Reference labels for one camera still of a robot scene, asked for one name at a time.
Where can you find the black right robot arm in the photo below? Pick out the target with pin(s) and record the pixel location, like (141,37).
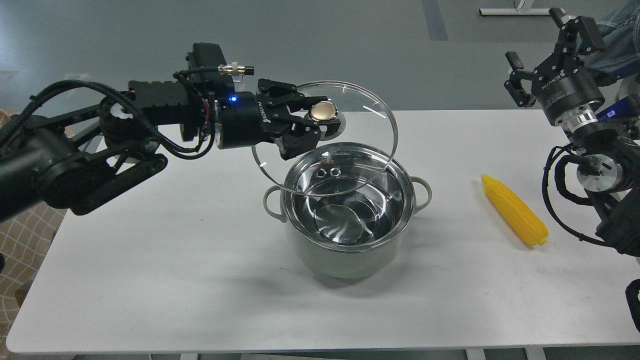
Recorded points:
(600,166)

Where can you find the blue denim fabric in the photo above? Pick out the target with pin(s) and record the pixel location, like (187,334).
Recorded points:
(620,30)

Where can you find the white table foot bar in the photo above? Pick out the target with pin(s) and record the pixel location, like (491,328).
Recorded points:
(512,11)

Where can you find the glass pot lid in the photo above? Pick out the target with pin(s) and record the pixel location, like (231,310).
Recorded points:
(350,130)

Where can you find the beige checkered cloth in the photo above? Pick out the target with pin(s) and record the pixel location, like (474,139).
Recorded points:
(25,239)

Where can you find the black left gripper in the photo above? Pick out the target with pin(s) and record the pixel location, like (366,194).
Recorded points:
(245,119)

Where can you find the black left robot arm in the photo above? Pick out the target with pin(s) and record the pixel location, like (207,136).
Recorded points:
(78,144)

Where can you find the yellow corn cob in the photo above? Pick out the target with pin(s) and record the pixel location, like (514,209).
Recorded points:
(518,216)

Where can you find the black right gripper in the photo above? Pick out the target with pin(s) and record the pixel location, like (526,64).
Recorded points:
(560,83)

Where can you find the pale green steel pot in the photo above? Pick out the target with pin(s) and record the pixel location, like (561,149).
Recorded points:
(346,207)

